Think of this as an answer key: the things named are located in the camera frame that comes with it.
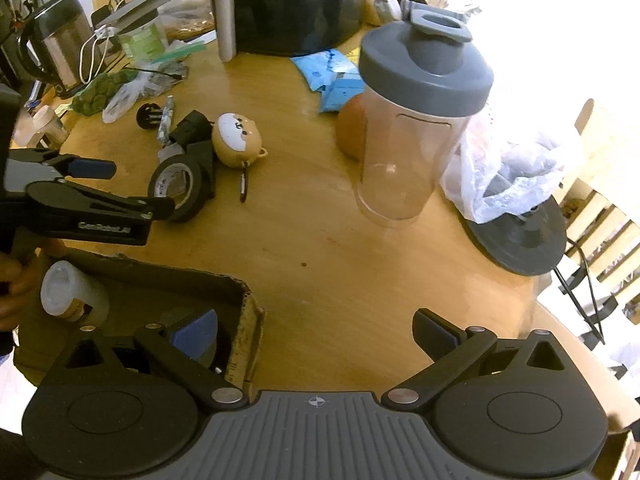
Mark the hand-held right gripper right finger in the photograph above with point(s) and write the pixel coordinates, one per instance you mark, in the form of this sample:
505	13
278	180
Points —
434	332

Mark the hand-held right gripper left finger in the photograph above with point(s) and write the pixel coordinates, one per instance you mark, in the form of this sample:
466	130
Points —
197	334

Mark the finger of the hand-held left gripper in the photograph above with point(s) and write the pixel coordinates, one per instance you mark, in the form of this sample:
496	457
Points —
100	202
92	168

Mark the white plastic jar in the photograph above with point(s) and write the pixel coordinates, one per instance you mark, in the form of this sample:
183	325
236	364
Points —
75	290

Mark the black plug adapter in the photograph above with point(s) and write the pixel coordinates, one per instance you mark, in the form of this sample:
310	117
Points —
190	127

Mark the black tape roll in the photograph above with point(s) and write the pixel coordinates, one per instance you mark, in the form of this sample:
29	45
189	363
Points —
204	182

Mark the person's left hand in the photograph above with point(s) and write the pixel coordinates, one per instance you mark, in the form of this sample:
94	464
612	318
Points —
17	285

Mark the small white-lid spice jar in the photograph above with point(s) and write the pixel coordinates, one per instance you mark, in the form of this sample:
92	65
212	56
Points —
47	127

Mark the bag of green balls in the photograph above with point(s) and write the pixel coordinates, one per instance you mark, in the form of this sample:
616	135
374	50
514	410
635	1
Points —
97	92

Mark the clear plastic bag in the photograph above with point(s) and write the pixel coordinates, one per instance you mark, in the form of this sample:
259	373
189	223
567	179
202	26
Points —
127	95

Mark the patterned stick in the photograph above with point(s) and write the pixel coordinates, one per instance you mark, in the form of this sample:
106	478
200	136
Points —
165	120

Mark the dark grey round base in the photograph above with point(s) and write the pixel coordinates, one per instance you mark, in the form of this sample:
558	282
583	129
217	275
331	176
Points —
520	247

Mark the stainless steel kettle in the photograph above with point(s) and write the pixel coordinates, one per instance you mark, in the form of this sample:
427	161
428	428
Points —
60	42

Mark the green canister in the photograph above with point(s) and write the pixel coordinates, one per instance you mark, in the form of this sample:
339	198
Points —
142	40

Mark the teal zip bag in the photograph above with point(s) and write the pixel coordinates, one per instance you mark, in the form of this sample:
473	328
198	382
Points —
182	50

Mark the flat grey scale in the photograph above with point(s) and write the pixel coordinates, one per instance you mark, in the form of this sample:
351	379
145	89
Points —
135	7

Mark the clear bag of brown food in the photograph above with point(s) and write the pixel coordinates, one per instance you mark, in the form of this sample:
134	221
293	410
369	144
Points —
192	12

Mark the white plastic bag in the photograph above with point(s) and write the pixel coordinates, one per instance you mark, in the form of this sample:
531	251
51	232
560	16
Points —
505	160

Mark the wooden chair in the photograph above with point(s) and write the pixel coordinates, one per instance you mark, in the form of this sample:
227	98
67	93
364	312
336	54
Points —
600	220

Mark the orange fruit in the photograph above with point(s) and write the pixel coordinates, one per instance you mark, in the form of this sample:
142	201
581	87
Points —
350	127

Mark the blue packet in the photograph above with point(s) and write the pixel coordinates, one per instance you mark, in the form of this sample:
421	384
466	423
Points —
322	65
342	92

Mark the black air fryer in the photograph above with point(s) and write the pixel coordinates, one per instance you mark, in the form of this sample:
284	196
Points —
290	5

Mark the clear shaker bottle grey lid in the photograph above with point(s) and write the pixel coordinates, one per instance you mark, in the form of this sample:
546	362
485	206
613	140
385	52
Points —
425	70

